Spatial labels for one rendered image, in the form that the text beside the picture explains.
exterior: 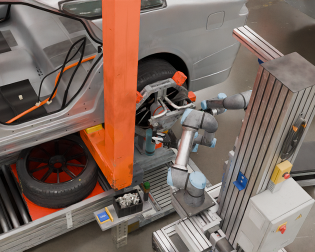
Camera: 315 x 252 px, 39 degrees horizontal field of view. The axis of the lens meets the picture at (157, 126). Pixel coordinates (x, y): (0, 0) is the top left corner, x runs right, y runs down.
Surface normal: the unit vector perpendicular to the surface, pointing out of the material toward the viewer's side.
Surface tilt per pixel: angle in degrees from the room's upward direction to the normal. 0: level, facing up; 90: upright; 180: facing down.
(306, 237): 0
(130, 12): 90
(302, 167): 0
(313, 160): 0
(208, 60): 90
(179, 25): 90
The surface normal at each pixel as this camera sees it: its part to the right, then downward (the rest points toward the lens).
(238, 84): 0.07, -0.71
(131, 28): 0.50, 0.63
